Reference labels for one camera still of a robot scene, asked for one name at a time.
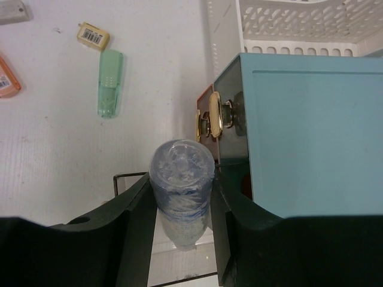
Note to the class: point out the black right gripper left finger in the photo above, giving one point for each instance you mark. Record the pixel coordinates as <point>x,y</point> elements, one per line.
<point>108,246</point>

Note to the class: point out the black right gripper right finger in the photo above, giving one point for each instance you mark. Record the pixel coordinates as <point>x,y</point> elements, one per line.
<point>254,247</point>

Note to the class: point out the clear blue glue bottle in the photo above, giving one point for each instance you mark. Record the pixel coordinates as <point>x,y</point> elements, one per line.
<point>181,175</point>

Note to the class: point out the teal mini drawer cabinet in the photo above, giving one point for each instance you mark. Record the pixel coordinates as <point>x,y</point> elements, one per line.
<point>299,135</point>

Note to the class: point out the green capsule case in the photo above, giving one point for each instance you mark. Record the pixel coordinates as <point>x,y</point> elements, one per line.
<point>109,82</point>

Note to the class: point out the yellow small eraser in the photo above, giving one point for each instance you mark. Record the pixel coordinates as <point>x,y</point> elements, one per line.
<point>92,36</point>

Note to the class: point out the grey eraser block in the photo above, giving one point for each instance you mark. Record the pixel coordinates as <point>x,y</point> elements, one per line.
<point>14,11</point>

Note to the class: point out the orange usb stick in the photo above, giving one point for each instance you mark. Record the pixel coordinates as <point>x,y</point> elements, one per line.
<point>10,86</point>

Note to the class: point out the white four-slot file organizer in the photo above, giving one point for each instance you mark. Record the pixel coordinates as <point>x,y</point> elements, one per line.
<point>317,28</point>

